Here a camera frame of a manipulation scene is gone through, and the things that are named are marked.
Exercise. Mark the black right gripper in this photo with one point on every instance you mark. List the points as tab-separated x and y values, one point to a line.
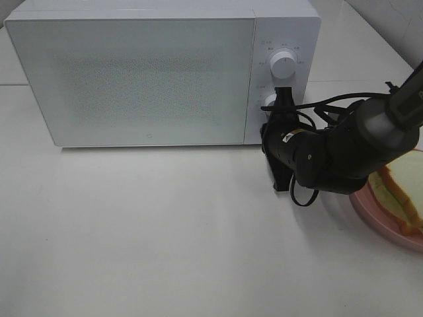
281	137

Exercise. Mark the pink round plate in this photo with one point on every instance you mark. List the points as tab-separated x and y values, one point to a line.
374	216

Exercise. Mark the white microwave oven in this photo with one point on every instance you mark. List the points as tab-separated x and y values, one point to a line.
292	25

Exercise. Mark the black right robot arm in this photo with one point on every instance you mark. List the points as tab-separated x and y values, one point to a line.
333	145

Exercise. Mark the white microwave knob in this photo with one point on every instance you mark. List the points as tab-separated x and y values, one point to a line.
268	104
283	63

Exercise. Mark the white lower microwave knob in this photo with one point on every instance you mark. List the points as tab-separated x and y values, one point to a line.
268	104

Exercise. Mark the white microwave door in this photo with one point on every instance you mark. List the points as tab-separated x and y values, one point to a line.
101	83

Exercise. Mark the white upper microwave knob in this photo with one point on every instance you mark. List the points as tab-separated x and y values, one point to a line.
283	63

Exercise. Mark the white bread sandwich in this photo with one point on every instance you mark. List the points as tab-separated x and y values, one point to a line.
397	189

